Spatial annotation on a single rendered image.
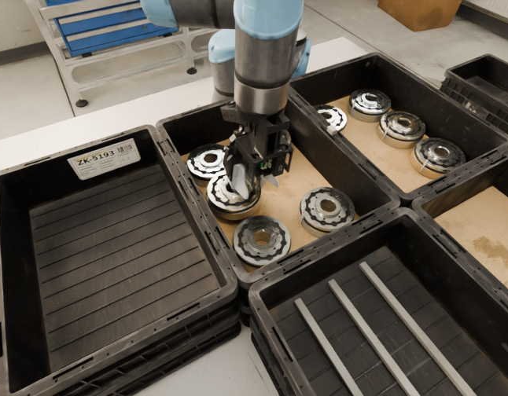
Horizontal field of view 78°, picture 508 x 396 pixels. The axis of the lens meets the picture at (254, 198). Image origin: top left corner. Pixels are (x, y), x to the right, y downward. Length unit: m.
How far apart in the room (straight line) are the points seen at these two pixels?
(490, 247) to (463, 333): 0.19
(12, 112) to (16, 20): 0.81
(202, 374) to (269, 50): 0.54
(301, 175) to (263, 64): 0.35
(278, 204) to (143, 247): 0.27
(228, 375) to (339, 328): 0.23
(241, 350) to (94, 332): 0.26
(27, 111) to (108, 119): 1.62
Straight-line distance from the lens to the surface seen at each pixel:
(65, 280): 0.65
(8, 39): 3.33
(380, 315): 0.58
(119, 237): 0.65
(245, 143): 0.49
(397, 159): 0.79
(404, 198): 0.58
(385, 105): 0.89
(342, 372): 0.52
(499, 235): 0.76
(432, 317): 0.61
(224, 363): 0.65
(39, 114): 2.64
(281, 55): 0.40
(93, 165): 0.71
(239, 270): 0.45
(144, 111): 1.13
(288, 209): 0.63
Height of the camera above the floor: 1.34
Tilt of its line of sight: 52 degrees down
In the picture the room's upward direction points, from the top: straight up
